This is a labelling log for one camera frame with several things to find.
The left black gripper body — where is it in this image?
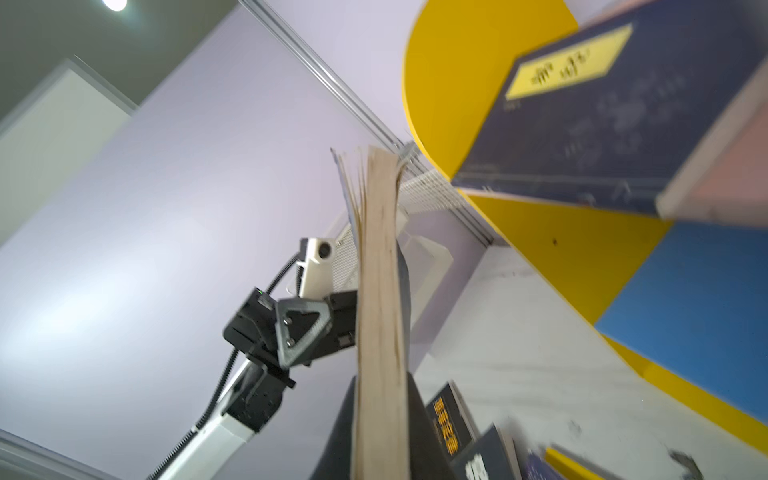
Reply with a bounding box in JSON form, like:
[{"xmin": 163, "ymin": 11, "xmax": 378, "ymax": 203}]
[{"xmin": 223, "ymin": 289, "xmax": 357, "ymax": 371}]

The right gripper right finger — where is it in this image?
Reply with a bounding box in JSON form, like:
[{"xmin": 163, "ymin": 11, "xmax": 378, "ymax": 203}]
[{"xmin": 407, "ymin": 373, "xmax": 455, "ymax": 480}]

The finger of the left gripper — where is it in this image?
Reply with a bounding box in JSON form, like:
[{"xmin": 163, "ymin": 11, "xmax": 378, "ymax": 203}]
[{"xmin": 276, "ymin": 298, "xmax": 332, "ymax": 369}]

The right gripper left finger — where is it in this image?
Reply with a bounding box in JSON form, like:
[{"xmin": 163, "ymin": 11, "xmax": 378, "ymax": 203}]
[{"xmin": 309, "ymin": 377, "xmax": 357, "ymax": 480}]

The navy blue book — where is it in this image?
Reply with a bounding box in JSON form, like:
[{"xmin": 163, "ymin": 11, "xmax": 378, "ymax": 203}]
[
  {"xmin": 452, "ymin": 0, "xmax": 767, "ymax": 216},
  {"xmin": 334, "ymin": 146, "xmax": 410, "ymax": 479}
]

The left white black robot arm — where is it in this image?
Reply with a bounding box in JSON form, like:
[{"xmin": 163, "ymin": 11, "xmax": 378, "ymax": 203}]
[{"xmin": 150, "ymin": 289, "xmax": 357, "ymax": 479}]

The black antler cover book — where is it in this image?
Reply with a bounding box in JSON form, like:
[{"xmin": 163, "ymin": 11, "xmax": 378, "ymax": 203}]
[{"xmin": 425, "ymin": 380, "xmax": 479, "ymax": 462}]

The black wolf cover book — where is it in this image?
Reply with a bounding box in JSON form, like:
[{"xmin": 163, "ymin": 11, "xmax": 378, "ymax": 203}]
[{"xmin": 451, "ymin": 424, "xmax": 523, "ymax": 480}]

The dark blue yellow-edged book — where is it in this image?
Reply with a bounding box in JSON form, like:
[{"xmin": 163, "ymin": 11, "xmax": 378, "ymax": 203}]
[{"xmin": 524, "ymin": 446, "xmax": 621, "ymax": 480}]

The white mesh tiered rack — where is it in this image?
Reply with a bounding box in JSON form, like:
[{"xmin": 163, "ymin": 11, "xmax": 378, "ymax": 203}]
[{"xmin": 331, "ymin": 207, "xmax": 453, "ymax": 327}]

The yellow pink blue bookshelf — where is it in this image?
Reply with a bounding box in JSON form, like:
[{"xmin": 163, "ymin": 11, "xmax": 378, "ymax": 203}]
[{"xmin": 401, "ymin": 0, "xmax": 768, "ymax": 456}]

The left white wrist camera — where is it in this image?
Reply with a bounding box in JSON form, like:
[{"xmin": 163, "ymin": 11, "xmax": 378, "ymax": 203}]
[{"xmin": 296, "ymin": 237, "xmax": 359, "ymax": 300}]

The left black corrugated cable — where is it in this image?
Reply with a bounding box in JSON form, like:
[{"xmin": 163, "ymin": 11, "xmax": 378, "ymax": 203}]
[{"xmin": 145, "ymin": 251, "xmax": 301, "ymax": 480}]

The white wire basket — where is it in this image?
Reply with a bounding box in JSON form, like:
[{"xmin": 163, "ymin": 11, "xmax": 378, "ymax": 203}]
[{"xmin": 398, "ymin": 141, "xmax": 469, "ymax": 223}]

